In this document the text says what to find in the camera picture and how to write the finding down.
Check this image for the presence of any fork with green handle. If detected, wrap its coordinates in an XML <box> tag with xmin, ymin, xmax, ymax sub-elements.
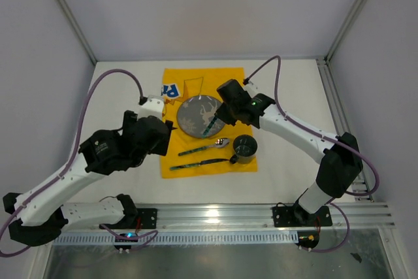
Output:
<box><xmin>202</xmin><ymin>115</ymin><xmax>218</xmax><ymax>138</ymax></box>

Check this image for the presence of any spoon with green handle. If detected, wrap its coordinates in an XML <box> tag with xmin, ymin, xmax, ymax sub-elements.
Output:
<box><xmin>178</xmin><ymin>138</ymin><xmax>230</xmax><ymax>156</ymax></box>

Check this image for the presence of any dark green mug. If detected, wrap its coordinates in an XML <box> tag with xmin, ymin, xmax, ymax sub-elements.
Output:
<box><xmin>229</xmin><ymin>135</ymin><xmax>258</xmax><ymax>164</ymax></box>

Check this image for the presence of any grey reindeer plate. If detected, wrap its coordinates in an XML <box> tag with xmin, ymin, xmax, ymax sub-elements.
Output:
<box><xmin>176</xmin><ymin>95</ymin><xmax>221</xmax><ymax>139</ymax></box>

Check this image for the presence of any knife with green handle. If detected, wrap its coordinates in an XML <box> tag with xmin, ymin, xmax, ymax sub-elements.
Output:
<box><xmin>169</xmin><ymin>158</ymin><xmax>229</xmax><ymax>171</ymax></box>

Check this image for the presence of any yellow Pikachu cloth placemat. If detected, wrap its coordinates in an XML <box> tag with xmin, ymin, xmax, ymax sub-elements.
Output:
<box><xmin>160</xmin><ymin>68</ymin><xmax>257</xmax><ymax>178</ymax></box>

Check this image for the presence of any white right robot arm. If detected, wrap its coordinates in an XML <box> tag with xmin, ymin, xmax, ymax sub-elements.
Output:
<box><xmin>216</xmin><ymin>79</ymin><xmax>363</xmax><ymax>225</ymax></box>

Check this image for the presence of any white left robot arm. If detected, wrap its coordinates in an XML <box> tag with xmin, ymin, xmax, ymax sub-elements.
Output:
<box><xmin>3</xmin><ymin>96</ymin><xmax>173</xmax><ymax>247</ymax></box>

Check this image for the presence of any left controller board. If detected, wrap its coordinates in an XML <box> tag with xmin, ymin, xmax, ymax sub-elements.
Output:
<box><xmin>114</xmin><ymin>232</ymin><xmax>138</xmax><ymax>251</ymax></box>

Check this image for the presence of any controller board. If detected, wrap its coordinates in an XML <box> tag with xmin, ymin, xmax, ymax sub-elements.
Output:
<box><xmin>114</xmin><ymin>232</ymin><xmax>138</xmax><ymax>251</ymax></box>
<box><xmin>297</xmin><ymin>231</ymin><xmax>320</xmax><ymax>250</ymax></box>

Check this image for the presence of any right controller board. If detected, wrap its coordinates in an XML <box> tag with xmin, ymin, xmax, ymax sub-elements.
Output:
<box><xmin>297</xmin><ymin>231</ymin><xmax>320</xmax><ymax>250</ymax></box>

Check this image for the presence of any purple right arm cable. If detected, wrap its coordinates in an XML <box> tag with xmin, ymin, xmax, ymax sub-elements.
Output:
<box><xmin>243</xmin><ymin>55</ymin><xmax>381</xmax><ymax>254</ymax></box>

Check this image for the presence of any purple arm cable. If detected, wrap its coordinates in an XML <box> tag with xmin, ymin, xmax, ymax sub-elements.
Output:
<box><xmin>243</xmin><ymin>55</ymin><xmax>381</xmax><ymax>254</ymax></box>
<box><xmin>0</xmin><ymin>69</ymin><xmax>159</xmax><ymax>257</ymax></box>

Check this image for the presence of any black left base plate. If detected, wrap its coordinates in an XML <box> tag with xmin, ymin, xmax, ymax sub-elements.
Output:
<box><xmin>129</xmin><ymin>208</ymin><xmax>158</xmax><ymax>231</ymax></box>

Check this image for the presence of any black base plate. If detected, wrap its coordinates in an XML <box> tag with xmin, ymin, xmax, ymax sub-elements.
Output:
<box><xmin>129</xmin><ymin>208</ymin><xmax>158</xmax><ymax>231</ymax></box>
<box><xmin>272</xmin><ymin>203</ymin><xmax>333</xmax><ymax>227</ymax></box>

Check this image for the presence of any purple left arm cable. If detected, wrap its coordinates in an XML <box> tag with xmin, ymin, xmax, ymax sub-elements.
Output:
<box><xmin>0</xmin><ymin>69</ymin><xmax>159</xmax><ymax>257</ymax></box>

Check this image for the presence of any slotted cable duct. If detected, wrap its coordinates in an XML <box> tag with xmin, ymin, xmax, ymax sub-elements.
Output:
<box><xmin>53</xmin><ymin>230</ymin><xmax>298</xmax><ymax>246</ymax></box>

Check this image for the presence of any aluminium mounting rail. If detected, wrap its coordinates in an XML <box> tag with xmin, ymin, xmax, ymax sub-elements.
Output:
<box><xmin>37</xmin><ymin>202</ymin><xmax>396</xmax><ymax>234</ymax></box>

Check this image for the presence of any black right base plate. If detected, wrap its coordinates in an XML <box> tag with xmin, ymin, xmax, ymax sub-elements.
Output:
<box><xmin>272</xmin><ymin>203</ymin><xmax>333</xmax><ymax>227</ymax></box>

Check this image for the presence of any aluminium side rail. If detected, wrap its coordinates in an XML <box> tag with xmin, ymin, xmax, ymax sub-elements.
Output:
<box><xmin>316</xmin><ymin>57</ymin><xmax>374</xmax><ymax>203</ymax></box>

